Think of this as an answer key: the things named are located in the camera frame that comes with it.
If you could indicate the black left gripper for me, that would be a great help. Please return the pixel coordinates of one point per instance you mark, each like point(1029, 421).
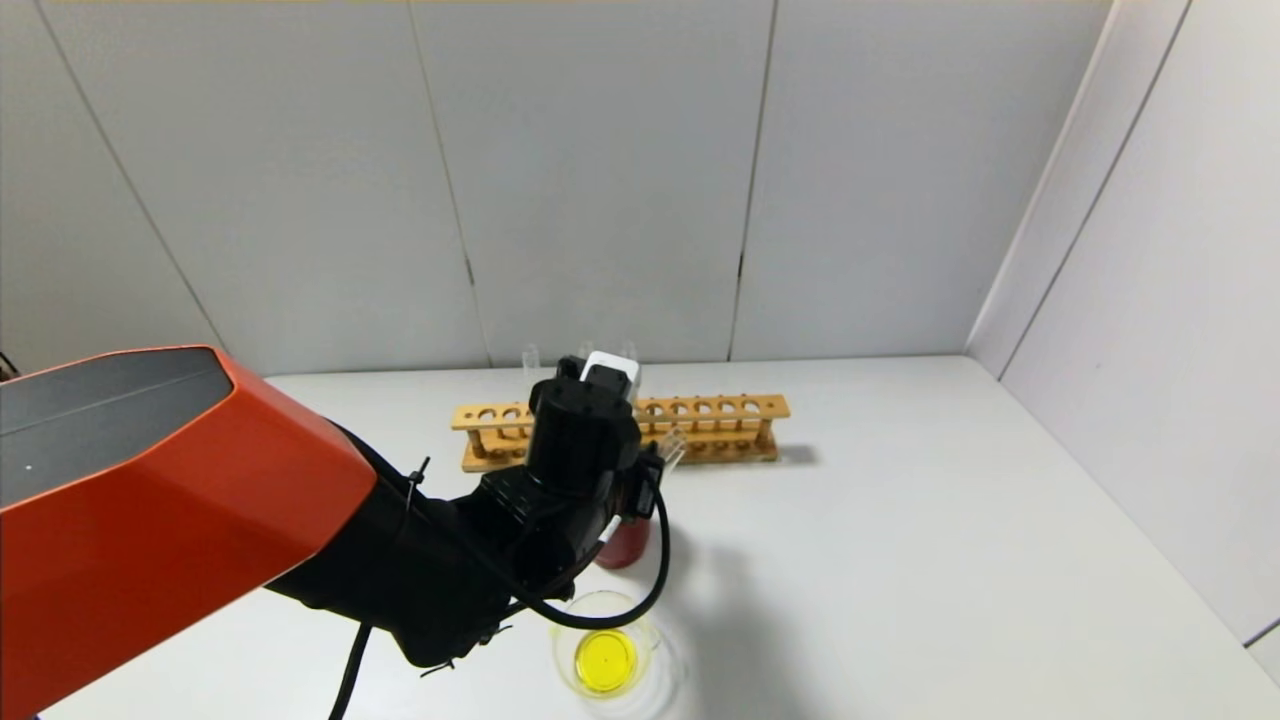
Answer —
point(585, 435)

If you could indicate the orange and black left arm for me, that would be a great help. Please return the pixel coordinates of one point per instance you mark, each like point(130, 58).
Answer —
point(150, 480)

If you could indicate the empty glass test tube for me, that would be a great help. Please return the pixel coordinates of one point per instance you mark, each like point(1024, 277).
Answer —
point(675, 445)

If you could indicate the wooden test tube rack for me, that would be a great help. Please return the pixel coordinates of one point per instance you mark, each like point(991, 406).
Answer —
point(720, 409)

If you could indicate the red plastic cup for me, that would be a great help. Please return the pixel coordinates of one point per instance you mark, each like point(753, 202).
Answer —
point(625, 545)

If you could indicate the clear glass beaker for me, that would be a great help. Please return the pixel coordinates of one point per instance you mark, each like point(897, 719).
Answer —
point(607, 660)

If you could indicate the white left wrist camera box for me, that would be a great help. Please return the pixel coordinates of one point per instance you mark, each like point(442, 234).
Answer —
point(612, 368)

